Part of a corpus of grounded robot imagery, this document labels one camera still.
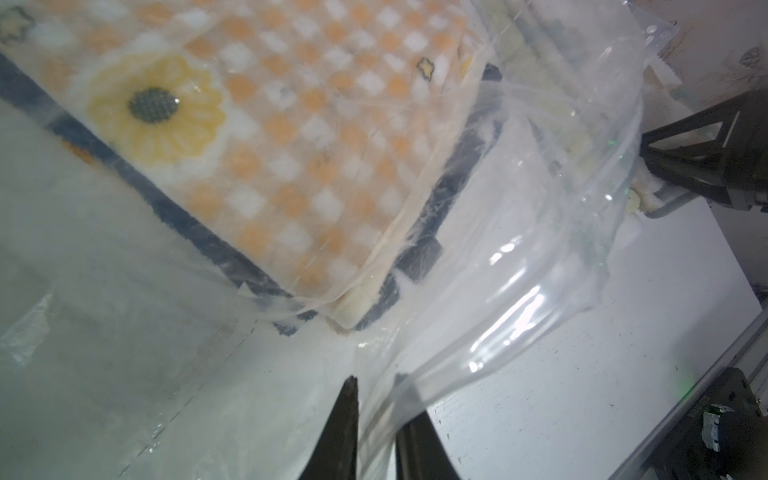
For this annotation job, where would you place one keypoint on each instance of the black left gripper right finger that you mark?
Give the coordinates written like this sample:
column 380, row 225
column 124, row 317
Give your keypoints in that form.
column 419, row 452

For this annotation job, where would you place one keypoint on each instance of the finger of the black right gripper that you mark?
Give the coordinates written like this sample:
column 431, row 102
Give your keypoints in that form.
column 739, row 145
column 739, row 187

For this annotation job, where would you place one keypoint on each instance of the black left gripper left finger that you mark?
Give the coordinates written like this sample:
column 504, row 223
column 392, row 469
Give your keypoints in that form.
column 335, row 454

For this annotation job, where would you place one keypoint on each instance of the clear plastic vacuum bag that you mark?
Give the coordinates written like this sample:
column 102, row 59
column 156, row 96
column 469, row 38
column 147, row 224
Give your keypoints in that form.
column 126, row 354

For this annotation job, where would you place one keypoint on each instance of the orange checkered blanket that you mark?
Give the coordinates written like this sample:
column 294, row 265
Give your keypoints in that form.
column 306, row 134

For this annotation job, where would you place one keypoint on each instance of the aluminium mounting rail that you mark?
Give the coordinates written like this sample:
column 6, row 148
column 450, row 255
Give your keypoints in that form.
column 748, row 354

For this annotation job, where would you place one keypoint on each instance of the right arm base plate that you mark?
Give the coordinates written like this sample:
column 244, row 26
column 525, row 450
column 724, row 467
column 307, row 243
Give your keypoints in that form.
column 722, row 436

